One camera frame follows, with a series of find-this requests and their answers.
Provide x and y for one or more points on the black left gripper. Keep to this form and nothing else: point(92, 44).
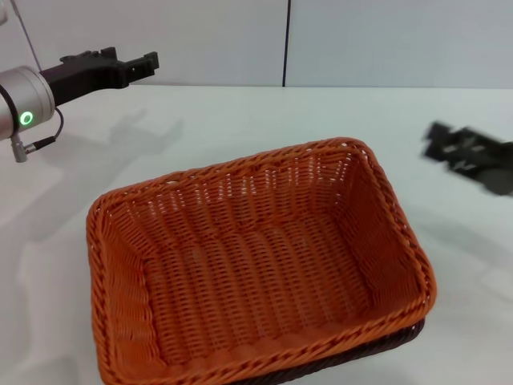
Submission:
point(84, 76)

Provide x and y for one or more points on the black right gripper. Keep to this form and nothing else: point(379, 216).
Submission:
point(489, 164)

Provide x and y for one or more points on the orange woven basket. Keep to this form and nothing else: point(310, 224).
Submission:
point(256, 260)

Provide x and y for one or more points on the dark brown woven basket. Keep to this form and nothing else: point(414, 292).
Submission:
point(360, 353)

